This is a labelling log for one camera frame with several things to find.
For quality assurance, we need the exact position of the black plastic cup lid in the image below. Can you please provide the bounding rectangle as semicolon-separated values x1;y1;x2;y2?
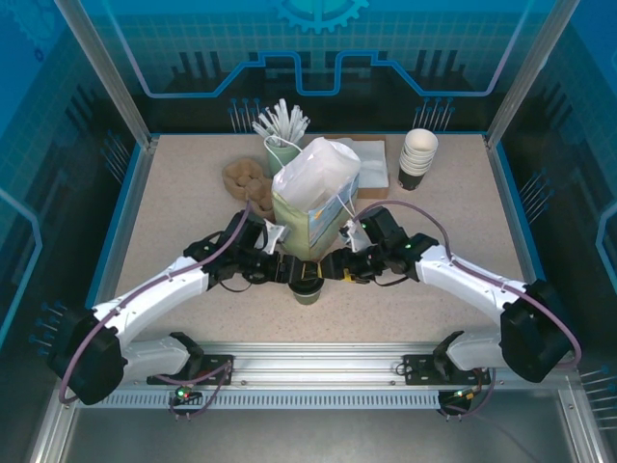
287;275;325;297

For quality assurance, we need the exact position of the green paper takeout bag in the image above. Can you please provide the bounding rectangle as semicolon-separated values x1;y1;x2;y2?
271;136;362;265

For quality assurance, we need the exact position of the brown pulp cup carrier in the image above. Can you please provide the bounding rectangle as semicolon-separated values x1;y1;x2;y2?
221;157;275;221

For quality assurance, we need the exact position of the white paper napkin stack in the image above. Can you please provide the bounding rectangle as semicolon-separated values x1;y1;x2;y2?
336;138;389;188

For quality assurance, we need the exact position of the mint green straw holder cup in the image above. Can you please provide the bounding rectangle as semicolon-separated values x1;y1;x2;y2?
263;134;306;177

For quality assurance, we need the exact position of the wrapped white utensils bundle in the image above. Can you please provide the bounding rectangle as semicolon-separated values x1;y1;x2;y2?
252;123;281;146

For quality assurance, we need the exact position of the blue table edge strip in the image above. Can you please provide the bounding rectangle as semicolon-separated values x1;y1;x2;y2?
483;137;571;351
70;137;160;351

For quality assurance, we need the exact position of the small LED connector board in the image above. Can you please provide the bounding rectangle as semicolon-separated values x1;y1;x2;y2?
441;385;483;404
173;380;203;406

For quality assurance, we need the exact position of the grey metal sheet panel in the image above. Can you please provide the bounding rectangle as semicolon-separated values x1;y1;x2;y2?
57;407;579;463

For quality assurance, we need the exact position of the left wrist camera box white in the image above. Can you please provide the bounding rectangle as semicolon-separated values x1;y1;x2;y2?
262;220;291;256

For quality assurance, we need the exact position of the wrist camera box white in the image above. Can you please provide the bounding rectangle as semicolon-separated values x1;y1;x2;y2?
339;219;363;253
262;220;291;256

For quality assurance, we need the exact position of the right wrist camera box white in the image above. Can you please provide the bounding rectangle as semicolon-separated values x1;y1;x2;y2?
339;219;363;253

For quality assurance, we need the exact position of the aluminium mounting rail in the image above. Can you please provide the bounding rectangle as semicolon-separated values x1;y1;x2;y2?
62;340;577;391

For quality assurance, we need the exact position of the grey slotted cable duct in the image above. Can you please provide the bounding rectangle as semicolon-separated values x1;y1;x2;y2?
75;391;443;410

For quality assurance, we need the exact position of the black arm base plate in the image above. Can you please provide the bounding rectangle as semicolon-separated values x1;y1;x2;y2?
402;354;492;386
147;354;236;386

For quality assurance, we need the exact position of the aluminium frame post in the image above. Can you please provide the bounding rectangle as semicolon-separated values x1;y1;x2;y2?
483;0;578;150
51;0;160;150

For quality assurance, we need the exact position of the aluminium lower frame bar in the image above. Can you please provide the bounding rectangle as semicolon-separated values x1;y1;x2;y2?
556;375;617;463
26;402;81;463

